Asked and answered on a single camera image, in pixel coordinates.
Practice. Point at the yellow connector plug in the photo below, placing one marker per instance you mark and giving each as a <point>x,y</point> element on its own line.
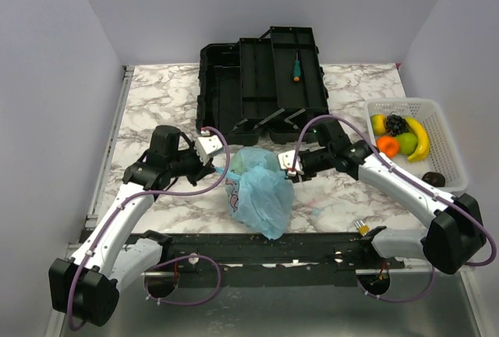
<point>361,227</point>

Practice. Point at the light blue printed plastic bag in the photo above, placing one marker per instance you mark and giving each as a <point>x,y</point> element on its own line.
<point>261,198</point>

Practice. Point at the yellow lemon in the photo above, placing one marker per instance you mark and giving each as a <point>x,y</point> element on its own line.
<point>378,124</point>

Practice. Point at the orange fruit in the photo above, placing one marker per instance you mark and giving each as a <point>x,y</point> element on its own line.
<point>388,145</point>

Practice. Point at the green pear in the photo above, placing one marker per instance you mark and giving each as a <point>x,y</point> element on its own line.
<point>407,143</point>

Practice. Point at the green orange screwdriver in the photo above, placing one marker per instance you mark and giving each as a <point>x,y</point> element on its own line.
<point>296,72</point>

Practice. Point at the white plastic fruit basket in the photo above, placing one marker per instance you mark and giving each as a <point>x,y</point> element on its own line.
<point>443,157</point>

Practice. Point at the dark plum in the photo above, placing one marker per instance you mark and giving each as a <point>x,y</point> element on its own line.
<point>434,179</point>

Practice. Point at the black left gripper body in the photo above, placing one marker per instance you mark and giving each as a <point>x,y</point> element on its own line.
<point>189,164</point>

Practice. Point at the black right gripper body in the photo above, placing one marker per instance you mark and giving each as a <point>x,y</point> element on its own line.
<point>307,170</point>

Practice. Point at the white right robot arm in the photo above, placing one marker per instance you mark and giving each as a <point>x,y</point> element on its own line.
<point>452,231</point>

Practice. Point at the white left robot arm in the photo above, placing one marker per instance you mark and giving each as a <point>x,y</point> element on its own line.
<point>88,285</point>

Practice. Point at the black open toolbox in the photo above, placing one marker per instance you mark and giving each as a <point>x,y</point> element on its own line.
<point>247,89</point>

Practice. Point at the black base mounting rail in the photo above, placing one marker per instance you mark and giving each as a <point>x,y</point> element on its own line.
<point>253,261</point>

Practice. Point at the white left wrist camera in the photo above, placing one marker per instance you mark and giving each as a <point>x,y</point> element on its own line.
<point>208,147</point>

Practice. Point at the green apple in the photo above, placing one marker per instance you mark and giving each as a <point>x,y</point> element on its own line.
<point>237,165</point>

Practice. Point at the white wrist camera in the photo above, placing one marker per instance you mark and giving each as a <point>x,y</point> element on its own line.
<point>289,163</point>
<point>208,147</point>

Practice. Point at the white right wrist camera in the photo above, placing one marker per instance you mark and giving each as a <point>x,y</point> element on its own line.
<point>289,163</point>

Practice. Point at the yellow banana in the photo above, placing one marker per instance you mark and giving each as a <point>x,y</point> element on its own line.
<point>423,148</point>

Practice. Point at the dark purple grape bunch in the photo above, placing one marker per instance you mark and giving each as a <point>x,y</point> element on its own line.
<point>395,125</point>

